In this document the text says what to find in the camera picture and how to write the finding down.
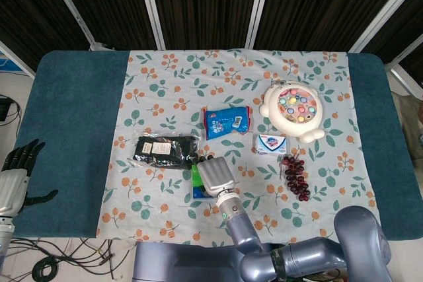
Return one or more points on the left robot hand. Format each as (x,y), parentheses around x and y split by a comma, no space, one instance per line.
(13,176)

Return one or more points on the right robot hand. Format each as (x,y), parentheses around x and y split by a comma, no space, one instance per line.
(215,173)

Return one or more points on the green building block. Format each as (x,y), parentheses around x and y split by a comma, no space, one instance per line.
(196,176)

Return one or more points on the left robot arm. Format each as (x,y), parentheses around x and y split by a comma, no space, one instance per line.
(5,232)

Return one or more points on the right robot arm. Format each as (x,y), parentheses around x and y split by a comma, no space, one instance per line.
(297,249)

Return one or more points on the blue building block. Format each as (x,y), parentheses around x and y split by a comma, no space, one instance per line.
(199,193)

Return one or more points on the blue snack packet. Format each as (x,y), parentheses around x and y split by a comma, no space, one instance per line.
(226,123)

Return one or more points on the black item in clear bag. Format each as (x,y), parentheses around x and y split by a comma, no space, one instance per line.
(165,151)

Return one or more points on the white soap box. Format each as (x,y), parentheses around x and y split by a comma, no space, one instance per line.
(272,144)

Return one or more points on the black device on floor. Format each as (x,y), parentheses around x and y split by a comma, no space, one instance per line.
(4,108)

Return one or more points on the teal table cover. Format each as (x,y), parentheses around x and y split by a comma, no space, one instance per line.
(72,130)

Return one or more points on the floral tablecloth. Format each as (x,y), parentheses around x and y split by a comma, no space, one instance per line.
(231,97)

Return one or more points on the dark red grape bunch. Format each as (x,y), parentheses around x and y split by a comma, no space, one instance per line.
(295,178)

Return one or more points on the grey-blue robot torso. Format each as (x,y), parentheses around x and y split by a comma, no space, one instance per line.
(185,263)

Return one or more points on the white fishing game toy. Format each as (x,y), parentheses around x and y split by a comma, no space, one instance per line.
(292,110)

